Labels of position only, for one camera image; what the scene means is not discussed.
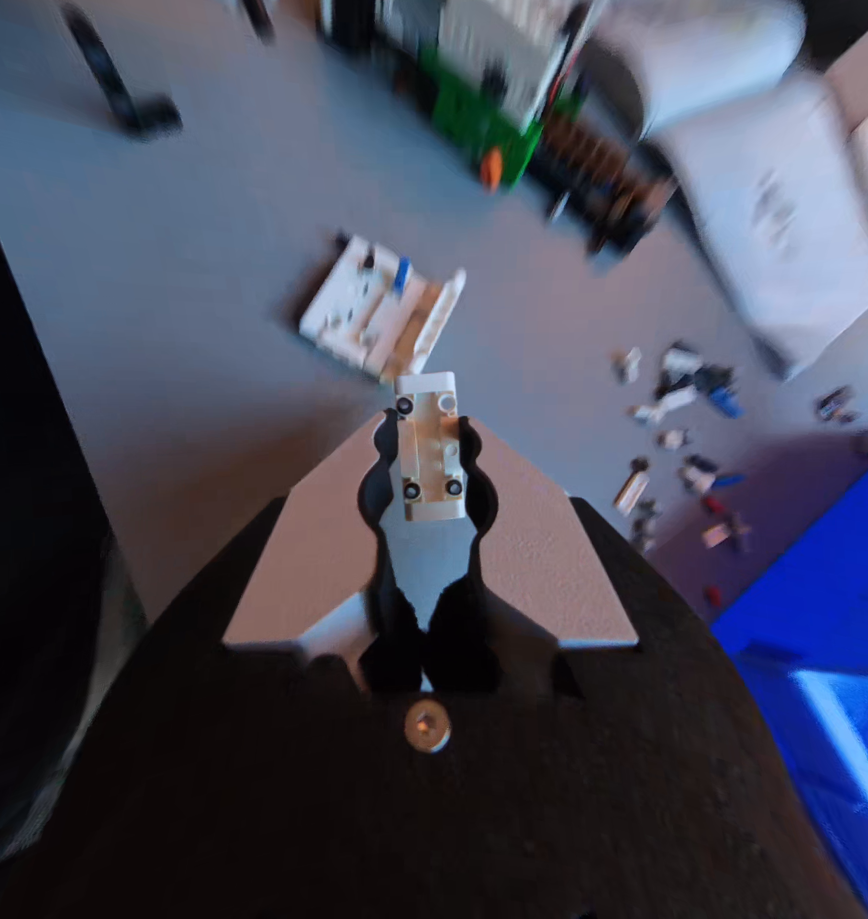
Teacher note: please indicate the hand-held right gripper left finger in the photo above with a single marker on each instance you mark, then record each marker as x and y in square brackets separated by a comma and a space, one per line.
[312, 560]

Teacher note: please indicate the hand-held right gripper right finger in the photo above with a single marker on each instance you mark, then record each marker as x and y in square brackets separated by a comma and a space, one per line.
[549, 567]

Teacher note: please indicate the white lego block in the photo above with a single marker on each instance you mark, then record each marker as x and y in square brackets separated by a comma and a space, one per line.
[430, 431]

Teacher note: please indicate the black lego L-beam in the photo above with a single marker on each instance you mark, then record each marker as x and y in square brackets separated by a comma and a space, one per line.
[118, 93]

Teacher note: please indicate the pile of small lego pieces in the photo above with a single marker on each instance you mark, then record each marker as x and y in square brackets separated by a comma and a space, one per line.
[685, 402]

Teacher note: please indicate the white lego panel assembly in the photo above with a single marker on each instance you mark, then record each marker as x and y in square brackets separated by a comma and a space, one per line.
[362, 309]

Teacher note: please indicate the lego instruction booklet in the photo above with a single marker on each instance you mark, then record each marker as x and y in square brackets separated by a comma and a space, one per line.
[778, 201]

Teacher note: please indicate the white green lego truck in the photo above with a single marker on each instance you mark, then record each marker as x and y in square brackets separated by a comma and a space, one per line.
[491, 108]

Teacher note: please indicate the blue plastic bin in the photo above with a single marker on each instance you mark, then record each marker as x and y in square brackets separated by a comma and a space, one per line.
[821, 610]

